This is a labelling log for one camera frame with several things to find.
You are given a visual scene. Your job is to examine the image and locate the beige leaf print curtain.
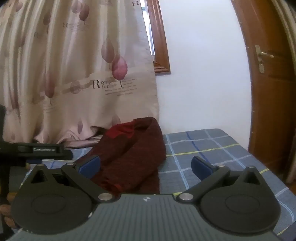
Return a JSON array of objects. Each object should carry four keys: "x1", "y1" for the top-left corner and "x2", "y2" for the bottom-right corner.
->
[{"x1": 0, "y1": 0, "x2": 160, "y2": 149}]

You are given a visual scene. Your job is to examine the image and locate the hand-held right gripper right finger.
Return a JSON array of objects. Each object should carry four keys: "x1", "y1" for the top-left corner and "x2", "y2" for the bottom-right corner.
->
[{"x1": 176, "y1": 156, "x2": 266, "y2": 204}]

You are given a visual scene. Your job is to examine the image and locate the wooden window frame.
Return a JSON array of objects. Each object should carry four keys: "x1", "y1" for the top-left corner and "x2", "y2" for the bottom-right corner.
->
[{"x1": 146, "y1": 0, "x2": 171, "y2": 75}]

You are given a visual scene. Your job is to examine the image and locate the person's left hand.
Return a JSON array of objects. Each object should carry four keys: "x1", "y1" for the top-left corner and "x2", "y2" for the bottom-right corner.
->
[{"x1": 0, "y1": 193, "x2": 17, "y2": 229}]

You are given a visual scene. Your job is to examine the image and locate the brass door handle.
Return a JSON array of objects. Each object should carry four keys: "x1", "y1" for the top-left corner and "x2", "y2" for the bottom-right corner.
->
[{"x1": 255, "y1": 45, "x2": 275, "y2": 74}]

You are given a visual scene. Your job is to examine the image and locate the wooden door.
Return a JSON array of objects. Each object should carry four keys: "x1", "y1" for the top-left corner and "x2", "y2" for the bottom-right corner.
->
[{"x1": 231, "y1": 0, "x2": 296, "y2": 184}]

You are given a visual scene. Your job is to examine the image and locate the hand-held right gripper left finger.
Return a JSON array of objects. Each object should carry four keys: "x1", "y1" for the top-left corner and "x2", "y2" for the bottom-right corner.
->
[{"x1": 31, "y1": 156, "x2": 114, "y2": 203}]

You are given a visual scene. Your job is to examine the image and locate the blue plaid bed sheet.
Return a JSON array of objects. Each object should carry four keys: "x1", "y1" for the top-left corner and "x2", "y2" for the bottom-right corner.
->
[{"x1": 9, "y1": 128, "x2": 296, "y2": 241}]

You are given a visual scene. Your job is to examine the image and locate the dark red knit garment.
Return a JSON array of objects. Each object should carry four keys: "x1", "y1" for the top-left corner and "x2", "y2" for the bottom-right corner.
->
[{"x1": 75, "y1": 117, "x2": 167, "y2": 194}]

